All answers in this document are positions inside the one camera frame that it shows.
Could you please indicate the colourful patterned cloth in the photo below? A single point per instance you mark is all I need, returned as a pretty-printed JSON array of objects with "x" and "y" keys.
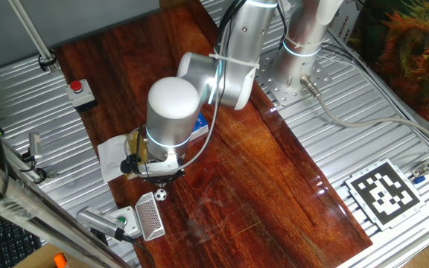
[{"x": 404, "y": 56}]

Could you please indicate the black fuzzy microphone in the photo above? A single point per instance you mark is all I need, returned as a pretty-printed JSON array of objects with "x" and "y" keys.
[{"x": 129, "y": 164}]

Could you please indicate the white printed sign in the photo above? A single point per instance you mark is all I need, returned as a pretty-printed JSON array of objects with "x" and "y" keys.
[{"x": 343, "y": 22}]

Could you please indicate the small black white soccer ball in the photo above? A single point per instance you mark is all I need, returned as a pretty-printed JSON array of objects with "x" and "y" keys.
[{"x": 160, "y": 194}]

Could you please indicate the grey box with red button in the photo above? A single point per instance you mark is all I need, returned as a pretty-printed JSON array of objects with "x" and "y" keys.
[{"x": 80, "y": 93}]

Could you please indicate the white ribbed device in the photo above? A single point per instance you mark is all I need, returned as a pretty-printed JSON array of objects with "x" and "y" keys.
[{"x": 95, "y": 219}]

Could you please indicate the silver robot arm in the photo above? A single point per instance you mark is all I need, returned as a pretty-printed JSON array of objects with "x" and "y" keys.
[{"x": 173, "y": 100}]

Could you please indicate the blue tissue pack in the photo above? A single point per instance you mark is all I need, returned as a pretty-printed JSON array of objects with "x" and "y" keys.
[{"x": 201, "y": 128}]

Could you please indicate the black keyboard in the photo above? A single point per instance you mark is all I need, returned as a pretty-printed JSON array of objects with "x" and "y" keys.
[{"x": 9, "y": 242}]

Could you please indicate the brown cardboard box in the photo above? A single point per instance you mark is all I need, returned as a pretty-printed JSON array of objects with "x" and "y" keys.
[{"x": 39, "y": 258}]

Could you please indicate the small blue clip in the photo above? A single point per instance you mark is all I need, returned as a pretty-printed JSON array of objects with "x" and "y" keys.
[{"x": 419, "y": 179}]

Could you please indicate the black white fiducial tag board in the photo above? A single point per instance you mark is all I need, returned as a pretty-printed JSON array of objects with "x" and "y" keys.
[{"x": 384, "y": 193}]

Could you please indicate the small metal bracket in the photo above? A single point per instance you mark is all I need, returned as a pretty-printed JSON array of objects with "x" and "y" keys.
[{"x": 420, "y": 170}]

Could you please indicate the orange tool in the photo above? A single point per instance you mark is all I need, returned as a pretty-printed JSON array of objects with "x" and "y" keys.
[{"x": 60, "y": 260}]

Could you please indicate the grey box with green button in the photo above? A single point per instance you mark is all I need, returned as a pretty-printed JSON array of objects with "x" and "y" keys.
[{"x": 130, "y": 219}]

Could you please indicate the silver clamp with black knob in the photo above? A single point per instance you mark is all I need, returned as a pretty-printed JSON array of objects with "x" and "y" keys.
[{"x": 35, "y": 145}]

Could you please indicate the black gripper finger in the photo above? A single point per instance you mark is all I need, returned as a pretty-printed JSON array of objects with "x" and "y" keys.
[
  {"x": 159, "y": 183},
  {"x": 167, "y": 182}
]

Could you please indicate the aluminium frame bar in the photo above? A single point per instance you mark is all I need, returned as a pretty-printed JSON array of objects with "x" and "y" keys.
[{"x": 32, "y": 208}]

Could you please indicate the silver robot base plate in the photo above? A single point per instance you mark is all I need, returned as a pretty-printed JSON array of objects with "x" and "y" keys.
[{"x": 270, "y": 78}]

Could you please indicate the gold tissue pack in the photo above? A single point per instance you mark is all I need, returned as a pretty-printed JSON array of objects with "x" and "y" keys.
[{"x": 108, "y": 156}]

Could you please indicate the silver stand pole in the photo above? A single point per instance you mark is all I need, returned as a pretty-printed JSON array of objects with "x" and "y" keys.
[{"x": 28, "y": 30}]

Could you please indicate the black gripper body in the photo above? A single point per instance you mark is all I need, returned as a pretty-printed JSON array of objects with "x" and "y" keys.
[{"x": 166, "y": 175}]

